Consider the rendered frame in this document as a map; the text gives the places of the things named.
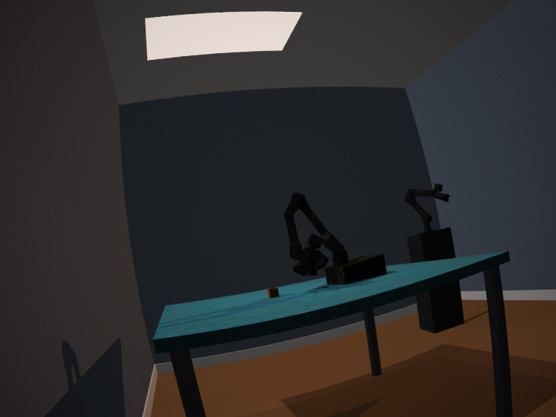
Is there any brown block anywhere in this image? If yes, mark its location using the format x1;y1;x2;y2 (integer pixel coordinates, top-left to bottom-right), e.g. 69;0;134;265
267;288;279;298

